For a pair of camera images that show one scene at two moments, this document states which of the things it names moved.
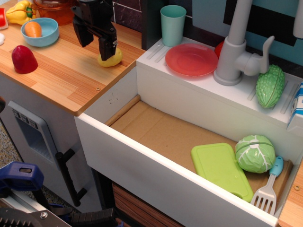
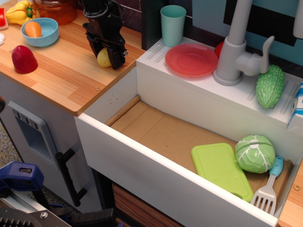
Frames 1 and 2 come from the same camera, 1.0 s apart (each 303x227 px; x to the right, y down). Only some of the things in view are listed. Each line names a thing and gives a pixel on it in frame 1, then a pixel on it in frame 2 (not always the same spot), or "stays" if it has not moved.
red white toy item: (4, 22) stays
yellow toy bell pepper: (20, 12) stays
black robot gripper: (94, 16) to (102, 30)
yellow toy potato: (113, 60) stays
